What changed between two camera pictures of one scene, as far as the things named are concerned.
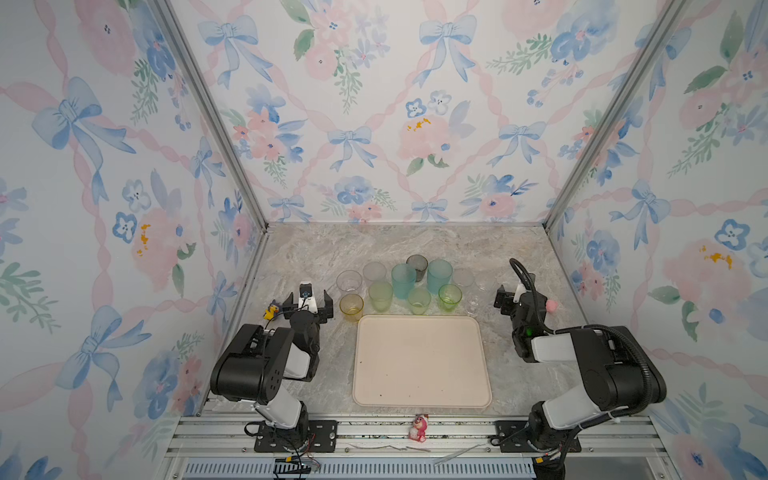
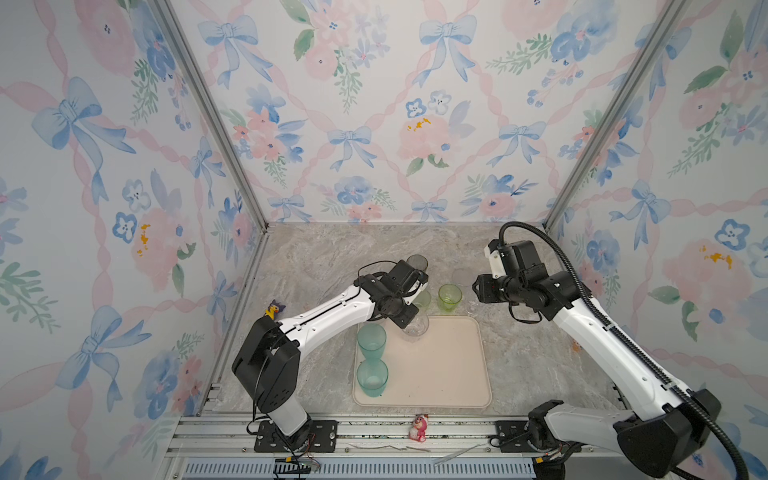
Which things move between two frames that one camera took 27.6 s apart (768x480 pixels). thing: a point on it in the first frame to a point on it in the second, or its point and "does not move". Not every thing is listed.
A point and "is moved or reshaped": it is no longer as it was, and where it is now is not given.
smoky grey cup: [419, 263] does not move
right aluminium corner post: [654, 41] does not move
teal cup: [439, 273] to [371, 339]
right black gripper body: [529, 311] to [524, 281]
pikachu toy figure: [270, 313] does not move
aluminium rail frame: [223, 447] does not move
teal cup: [403, 277] is moved or reshaped
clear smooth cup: [349, 280] to [416, 327]
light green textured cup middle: [419, 298] does not move
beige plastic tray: [427, 361] does not move
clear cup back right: [463, 277] does not move
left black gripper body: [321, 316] to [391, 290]
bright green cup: [449, 295] does not move
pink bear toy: [419, 431] does not move
